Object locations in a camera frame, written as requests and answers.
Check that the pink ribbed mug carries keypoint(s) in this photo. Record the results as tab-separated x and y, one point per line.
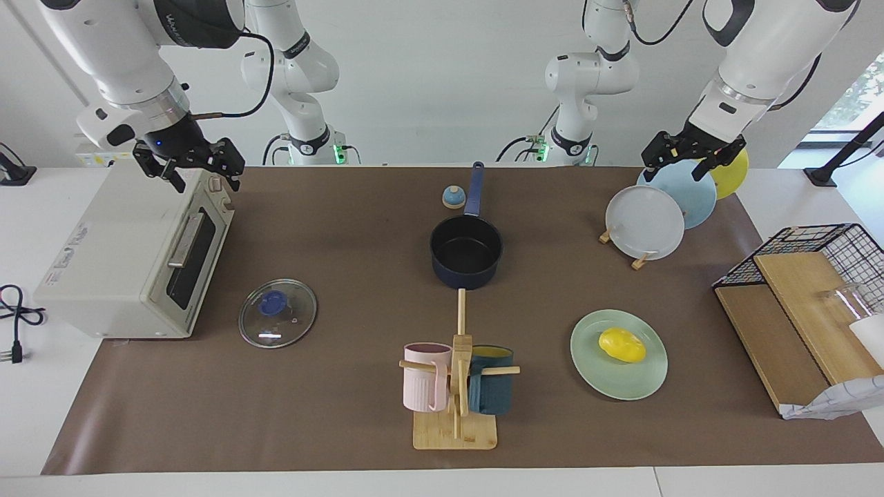
418	386

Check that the wooden mug tree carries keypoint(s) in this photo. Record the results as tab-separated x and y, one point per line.
456	435

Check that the wooden plate rack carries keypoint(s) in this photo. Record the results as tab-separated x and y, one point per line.
639	262

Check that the clear glass cup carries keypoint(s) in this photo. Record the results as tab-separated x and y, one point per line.
846	300

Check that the yellow plate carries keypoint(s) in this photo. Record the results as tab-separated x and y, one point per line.
733	176

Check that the grey plate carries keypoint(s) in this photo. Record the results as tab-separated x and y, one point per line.
646	224

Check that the black desk mount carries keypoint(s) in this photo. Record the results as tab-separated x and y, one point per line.
17	176

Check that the brown table mat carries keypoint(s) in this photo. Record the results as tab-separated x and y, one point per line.
345	228

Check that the pale green plate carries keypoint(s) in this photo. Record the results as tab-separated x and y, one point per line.
615	379

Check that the light blue plate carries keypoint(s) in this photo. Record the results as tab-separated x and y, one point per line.
694	200

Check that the white patterned cloth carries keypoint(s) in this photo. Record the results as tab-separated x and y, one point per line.
836	400

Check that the beige toaster oven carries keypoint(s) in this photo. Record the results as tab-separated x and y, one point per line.
103	255

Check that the white wall power strip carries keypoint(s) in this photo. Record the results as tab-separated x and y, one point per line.
90	159

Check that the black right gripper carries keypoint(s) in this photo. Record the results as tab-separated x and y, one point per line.
173	141

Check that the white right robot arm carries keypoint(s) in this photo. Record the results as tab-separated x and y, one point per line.
103	41

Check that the bright window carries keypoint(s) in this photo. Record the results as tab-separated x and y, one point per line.
853	96

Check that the glass lid with blue knob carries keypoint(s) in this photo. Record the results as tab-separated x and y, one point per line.
297	324

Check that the light wooden board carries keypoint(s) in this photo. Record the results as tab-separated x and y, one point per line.
808	304

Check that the dark teal mug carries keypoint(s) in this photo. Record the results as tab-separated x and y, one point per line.
494	397

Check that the black clamp stand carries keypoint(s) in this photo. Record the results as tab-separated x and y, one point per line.
822	176

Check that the white cup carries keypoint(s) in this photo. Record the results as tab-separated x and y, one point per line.
870	338

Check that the dark blue saucepan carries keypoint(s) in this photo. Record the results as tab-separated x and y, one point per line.
466	248

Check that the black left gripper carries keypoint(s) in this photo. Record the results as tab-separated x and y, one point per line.
697	146

